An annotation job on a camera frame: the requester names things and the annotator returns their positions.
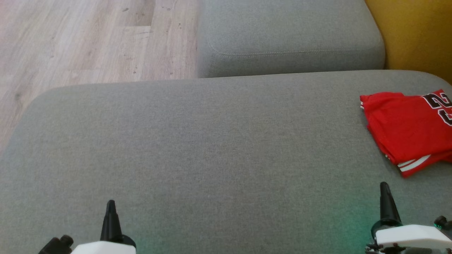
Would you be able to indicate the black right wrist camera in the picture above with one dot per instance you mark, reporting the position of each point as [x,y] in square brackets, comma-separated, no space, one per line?
[443,223]

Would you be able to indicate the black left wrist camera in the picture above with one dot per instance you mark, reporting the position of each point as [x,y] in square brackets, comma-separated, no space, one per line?
[56,246]

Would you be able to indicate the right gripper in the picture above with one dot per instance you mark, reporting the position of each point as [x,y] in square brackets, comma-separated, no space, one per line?
[409,240]

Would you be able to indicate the mustard yellow cushion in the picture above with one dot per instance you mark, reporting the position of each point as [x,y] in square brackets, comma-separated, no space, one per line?
[416,31]

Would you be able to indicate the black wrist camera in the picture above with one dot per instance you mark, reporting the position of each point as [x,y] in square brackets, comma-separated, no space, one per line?
[56,246]
[443,223]

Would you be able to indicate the red jersey with white sleeves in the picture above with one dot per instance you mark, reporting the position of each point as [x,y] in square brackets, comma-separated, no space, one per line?
[406,127]

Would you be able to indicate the small grey sofa cushion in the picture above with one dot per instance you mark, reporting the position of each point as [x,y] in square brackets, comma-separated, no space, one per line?
[282,28]

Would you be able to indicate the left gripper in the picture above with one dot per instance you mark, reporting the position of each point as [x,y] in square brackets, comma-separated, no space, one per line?
[106,248]

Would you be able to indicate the large grey sofa seat cushion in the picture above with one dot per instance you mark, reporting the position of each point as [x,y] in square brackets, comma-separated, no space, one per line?
[212,158]

